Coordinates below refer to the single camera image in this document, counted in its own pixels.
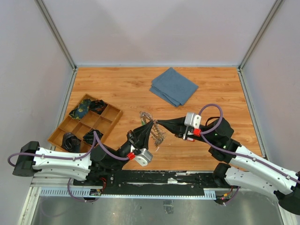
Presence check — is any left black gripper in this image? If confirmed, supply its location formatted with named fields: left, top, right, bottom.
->
left=111, top=121, right=155, bottom=172

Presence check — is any metal disc with keyrings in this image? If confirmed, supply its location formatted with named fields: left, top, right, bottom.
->
left=140, top=111, right=166, bottom=147

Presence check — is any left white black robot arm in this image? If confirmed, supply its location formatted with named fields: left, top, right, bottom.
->
left=7, top=120, right=154, bottom=186

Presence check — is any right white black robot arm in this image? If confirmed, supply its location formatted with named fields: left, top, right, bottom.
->
left=157, top=115, right=300, bottom=215

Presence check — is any key with red tag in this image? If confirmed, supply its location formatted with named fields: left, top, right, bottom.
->
left=186, top=137, right=195, bottom=142

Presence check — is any folded blue cloth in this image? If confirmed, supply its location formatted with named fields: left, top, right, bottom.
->
left=150, top=67, right=199, bottom=107

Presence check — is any black bundle in tray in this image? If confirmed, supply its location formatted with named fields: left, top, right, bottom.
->
left=89, top=100, right=107, bottom=114

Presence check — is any dark bundle in tray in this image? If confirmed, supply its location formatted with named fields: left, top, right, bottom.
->
left=83, top=129, right=103, bottom=145
left=61, top=132, right=81, bottom=153

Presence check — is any wooden compartment tray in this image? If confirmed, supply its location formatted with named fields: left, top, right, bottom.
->
left=48, top=103, right=123, bottom=153

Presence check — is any blue yellow patterned cloth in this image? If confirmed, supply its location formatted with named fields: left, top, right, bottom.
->
left=69, top=99, right=91, bottom=120

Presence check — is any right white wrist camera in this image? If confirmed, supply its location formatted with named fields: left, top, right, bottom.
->
left=184, top=112, right=202, bottom=136

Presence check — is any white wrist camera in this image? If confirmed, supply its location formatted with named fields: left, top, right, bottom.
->
left=134, top=148, right=153, bottom=166
left=184, top=112, right=202, bottom=136

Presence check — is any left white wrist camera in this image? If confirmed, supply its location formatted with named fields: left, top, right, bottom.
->
left=134, top=148, right=153, bottom=166

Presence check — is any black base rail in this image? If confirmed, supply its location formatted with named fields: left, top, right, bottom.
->
left=72, top=170, right=218, bottom=197

